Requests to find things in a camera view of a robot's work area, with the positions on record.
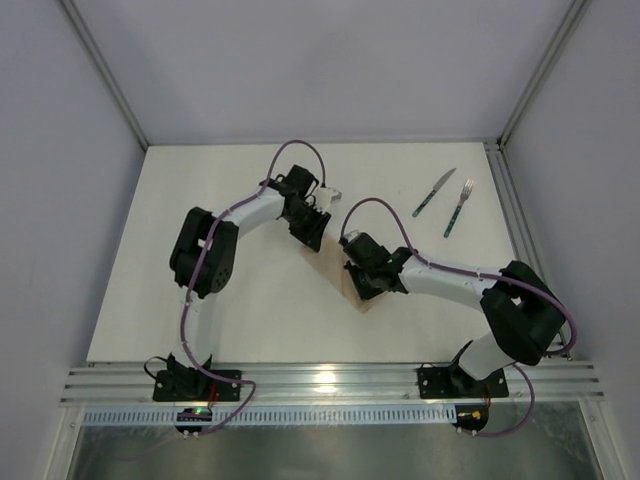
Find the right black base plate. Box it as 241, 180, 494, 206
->
416, 364, 509, 399

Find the right aluminium frame post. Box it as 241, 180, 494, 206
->
497, 0, 592, 149

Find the left aluminium frame post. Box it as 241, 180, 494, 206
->
58, 0, 150, 151

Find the beige cloth napkin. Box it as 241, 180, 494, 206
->
300, 234, 387, 314

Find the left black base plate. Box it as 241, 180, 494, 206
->
152, 369, 241, 402

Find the fork with green handle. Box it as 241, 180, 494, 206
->
443, 179, 475, 238

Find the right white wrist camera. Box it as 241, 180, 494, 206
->
339, 230, 360, 246

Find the slotted cable duct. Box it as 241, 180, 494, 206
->
82, 404, 455, 427

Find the aluminium frame post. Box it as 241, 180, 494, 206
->
497, 0, 592, 149
58, 0, 150, 151

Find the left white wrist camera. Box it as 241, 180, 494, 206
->
313, 187, 342, 212

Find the left controller board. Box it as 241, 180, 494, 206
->
174, 407, 213, 438

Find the controller board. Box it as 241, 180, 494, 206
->
174, 407, 213, 438
453, 404, 489, 436

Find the front aluminium rail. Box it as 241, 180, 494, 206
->
61, 359, 604, 406

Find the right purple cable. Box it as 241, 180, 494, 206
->
341, 197, 580, 440

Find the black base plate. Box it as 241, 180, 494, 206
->
416, 364, 509, 399
152, 369, 241, 402

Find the knife with green handle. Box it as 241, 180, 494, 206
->
412, 167, 457, 218

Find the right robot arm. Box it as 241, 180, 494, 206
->
339, 232, 566, 398

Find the purple cable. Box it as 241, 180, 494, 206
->
341, 197, 580, 440
179, 139, 328, 435

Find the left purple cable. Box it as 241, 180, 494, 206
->
179, 139, 328, 435

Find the right controller board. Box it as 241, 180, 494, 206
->
453, 404, 489, 436

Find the right aluminium side rail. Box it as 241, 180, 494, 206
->
482, 140, 572, 360

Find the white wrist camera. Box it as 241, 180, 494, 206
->
313, 187, 342, 212
339, 230, 360, 246

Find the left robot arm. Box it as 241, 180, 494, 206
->
161, 165, 333, 391

